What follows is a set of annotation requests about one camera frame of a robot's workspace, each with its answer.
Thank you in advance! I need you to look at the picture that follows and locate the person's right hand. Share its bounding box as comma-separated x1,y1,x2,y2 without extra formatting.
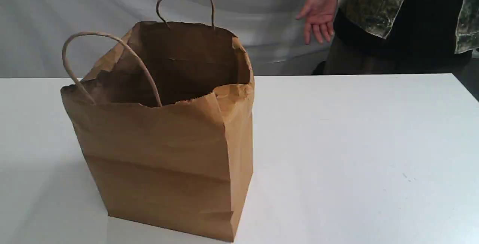
296,0,338,45

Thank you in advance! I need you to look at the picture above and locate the brown paper bag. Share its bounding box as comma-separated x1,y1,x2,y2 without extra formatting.
61,0,255,242

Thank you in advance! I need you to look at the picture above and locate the camouflage jacket person torso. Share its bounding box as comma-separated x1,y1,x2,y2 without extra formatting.
324,0,478,75

